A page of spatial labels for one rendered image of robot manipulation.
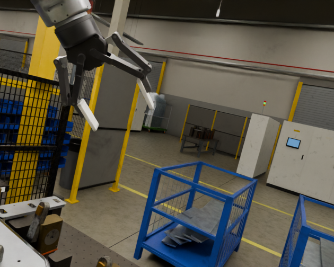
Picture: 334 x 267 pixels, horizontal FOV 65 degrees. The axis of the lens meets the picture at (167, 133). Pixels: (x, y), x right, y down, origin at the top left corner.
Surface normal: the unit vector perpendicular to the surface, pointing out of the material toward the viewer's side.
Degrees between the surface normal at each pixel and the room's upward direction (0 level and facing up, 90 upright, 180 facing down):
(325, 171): 90
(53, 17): 113
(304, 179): 90
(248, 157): 90
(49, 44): 90
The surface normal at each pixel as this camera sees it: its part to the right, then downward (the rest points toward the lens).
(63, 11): 0.03, 0.50
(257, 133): -0.51, -0.04
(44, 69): 0.82, 0.25
